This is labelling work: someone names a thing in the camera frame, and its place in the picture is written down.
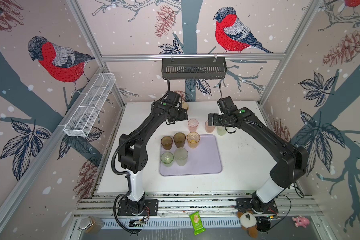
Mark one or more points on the pale green textured cup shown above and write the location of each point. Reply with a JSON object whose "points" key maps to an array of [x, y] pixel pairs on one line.
{"points": [[221, 131]]}

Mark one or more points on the pink clear cup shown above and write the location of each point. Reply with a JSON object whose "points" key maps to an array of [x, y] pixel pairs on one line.
{"points": [[193, 125]]}

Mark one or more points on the yellow amber cup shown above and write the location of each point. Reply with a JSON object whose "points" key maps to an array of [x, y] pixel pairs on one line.
{"points": [[193, 139]]}

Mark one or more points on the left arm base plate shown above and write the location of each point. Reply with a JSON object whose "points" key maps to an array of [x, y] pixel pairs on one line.
{"points": [[151, 207]]}

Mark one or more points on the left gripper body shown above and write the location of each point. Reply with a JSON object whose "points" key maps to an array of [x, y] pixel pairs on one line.
{"points": [[179, 115]]}

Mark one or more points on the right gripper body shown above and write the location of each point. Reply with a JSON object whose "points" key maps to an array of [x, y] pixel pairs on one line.
{"points": [[219, 119]]}

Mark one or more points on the black hanging wire basket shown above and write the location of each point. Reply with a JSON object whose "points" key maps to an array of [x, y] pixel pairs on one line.
{"points": [[194, 69]]}

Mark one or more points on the small green ribbed cup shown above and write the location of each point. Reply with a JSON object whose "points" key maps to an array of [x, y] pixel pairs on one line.
{"points": [[167, 159]]}

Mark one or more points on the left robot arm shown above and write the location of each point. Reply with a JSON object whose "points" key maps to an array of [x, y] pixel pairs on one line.
{"points": [[131, 155]]}

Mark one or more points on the white wire mesh shelf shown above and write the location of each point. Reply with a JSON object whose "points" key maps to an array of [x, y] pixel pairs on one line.
{"points": [[86, 114]]}

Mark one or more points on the cream patterned saucer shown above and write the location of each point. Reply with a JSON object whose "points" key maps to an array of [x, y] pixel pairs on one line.
{"points": [[185, 105]]}

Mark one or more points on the dark olive cup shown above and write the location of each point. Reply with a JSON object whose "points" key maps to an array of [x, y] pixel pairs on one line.
{"points": [[179, 140]]}

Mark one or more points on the glass jar with lid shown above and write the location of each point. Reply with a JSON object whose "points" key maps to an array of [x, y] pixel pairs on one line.
{"points": [[91, 224]]}

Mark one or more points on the pink plush toy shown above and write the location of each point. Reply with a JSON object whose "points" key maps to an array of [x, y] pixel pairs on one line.
{"points": [[301, 221]]}

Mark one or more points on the salmon textured cup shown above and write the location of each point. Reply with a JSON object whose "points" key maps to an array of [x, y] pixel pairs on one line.
{"points": [[209, 129]]}

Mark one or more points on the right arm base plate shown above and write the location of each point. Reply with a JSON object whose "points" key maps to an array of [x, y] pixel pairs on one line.
{"points": [[245, 204]]}

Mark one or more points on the green snack packet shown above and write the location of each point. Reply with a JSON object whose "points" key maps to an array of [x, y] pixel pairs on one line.
{"points": [[197, 223]]}

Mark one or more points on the plush toy dog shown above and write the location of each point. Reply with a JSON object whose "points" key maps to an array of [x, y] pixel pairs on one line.
{"points": [[248, 223]]}

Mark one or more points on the lilac plastic tray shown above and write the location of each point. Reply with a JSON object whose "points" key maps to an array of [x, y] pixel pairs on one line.
{"points": [[204, 159]]}

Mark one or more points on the tall pale green cup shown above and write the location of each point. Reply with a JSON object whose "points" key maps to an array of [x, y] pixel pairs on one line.
{"points": [[181, 156]]}

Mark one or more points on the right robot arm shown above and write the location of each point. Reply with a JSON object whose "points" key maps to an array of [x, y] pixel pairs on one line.
{"points": [[291, 161]]}

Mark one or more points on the small brown textured cup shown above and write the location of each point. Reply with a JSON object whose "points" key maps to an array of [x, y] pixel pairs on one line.
{"points": [[167, 142]]}

